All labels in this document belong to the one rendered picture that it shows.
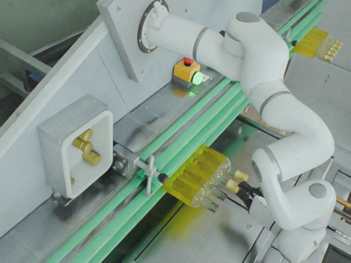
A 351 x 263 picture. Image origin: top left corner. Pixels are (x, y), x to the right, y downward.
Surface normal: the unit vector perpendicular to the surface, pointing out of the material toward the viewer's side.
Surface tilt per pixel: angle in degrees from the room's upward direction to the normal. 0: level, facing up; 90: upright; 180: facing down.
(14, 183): 0
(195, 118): 90
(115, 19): 4
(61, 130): 90
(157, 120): 90
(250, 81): 103
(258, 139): 90
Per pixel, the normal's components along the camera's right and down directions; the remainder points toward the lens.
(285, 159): -0.03, -0.16
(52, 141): -0.56, 0.51
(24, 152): 0.82, 0.46
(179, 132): 0.11, -0.73
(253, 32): -0.18, -0.63
